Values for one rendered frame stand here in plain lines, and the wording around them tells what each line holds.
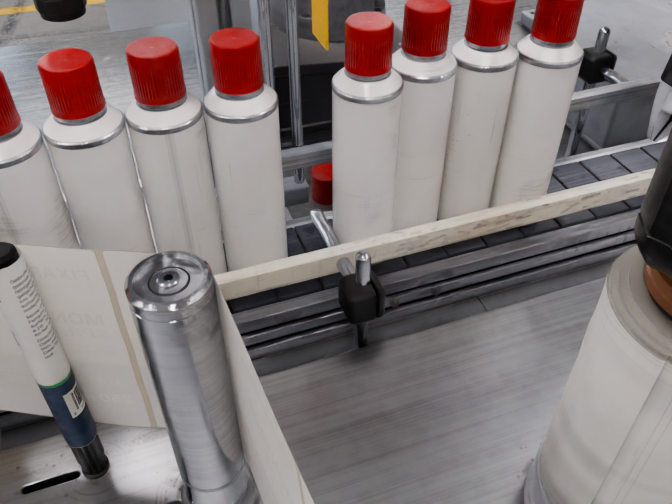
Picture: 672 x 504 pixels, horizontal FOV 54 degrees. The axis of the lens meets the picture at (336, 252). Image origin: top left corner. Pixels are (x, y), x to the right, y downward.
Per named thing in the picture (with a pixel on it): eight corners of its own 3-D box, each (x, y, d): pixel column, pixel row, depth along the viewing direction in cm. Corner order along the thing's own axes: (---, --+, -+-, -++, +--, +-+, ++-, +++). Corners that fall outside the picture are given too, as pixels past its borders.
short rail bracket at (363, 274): (349, 377, 54) (351, 271, 46) (336, 351, 56) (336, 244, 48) (385, 367, 55) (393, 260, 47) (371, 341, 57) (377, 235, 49)
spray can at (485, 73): (434, 232, 60) (463, 8, 46) (427, 197, 64) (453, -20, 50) (491, 232, 60) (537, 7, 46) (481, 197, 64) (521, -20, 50)
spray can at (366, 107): (353, 276, 56) (359, 43, 42) (321, 241, 59) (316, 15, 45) (403, 253, 58) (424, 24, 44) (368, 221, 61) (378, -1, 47)
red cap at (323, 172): (311, 185, 74) (311, 161, 71) (342, 186, 74) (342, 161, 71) (310, 204, 71) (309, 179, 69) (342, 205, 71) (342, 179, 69)
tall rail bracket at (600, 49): (586, 197, 72) (631, 54, 61) (548, 161, 77) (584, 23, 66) (611, 191, 73) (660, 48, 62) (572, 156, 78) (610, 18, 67)
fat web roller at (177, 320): (189, 539, 39) (120, 328, 27) (175, 473, 42) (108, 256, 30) (264, 514, 40) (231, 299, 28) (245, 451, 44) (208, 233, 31)
